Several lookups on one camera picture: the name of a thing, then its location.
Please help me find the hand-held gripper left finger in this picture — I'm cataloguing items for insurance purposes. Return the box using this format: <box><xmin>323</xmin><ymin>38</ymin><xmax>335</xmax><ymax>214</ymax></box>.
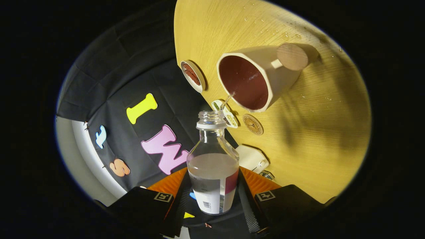
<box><xmin>108</xmin><ymin>167</ymin><xmax>193</xmax><ymax>238</ymax></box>

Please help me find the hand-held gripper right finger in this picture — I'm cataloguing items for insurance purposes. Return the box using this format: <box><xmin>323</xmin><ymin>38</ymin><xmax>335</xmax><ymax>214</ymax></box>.
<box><xmin>236</xmin><ymin>166</ymin><xmax>327</xmax><ymax>238</ymax></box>

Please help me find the clear juice bottle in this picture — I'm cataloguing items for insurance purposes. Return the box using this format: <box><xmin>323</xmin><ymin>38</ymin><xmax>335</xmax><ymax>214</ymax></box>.
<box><xmin>186</xmin><ymin>111</ymin><xmax>240</xmax><ymax>215</ymax></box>

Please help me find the round wooden coaster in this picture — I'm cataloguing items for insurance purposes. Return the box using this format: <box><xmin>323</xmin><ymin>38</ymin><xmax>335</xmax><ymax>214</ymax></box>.
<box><xmin>242</xmin><ymin>114</ymin><xmax>264</xmax><ymax>135</ymax></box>

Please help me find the beige cup pink inside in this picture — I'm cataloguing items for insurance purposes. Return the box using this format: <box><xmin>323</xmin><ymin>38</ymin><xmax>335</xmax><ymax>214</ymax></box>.
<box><xmin>216</xmin><ymin>42</ymin><xmax>319</xmax><ymax>113</ymax></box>

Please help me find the white toaster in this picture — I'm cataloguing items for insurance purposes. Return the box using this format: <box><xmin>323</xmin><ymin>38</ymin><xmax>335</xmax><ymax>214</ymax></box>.
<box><xmin>236</xmin><ymin>145</ymin><xmax>270</xmax><ymax>174</ymax></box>

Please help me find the white divided seasoning dish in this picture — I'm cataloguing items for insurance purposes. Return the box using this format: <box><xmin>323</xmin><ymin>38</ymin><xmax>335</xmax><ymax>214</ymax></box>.
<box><xmin>211</xmin><ymin>100</ymin><xmax>239</xmax><ymax>128</ymax></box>

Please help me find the wooden table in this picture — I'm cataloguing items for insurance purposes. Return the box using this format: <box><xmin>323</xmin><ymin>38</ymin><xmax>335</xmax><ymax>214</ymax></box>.
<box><xmin>174</xmin><ymin>0</ymin><xmax>372</xmax><ymax>204</ymax></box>

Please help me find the red sausage piece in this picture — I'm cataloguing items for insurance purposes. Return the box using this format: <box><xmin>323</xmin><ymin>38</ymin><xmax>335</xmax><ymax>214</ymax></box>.
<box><xmin>189</xmin><ymin>69</ymin><xmax>202</xmax><ymax>86</ymax></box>
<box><xmin>183</xmin><ymin>63</ymin><xmax>197</xmax><ymax>79</ymax></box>

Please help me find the round white plate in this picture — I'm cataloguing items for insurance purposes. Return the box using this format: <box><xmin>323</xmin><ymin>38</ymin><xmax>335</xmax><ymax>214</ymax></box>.
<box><xmin>180</xmin><ymin>60</ymin><xmax>206</xmax><ymax>93</ymax></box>

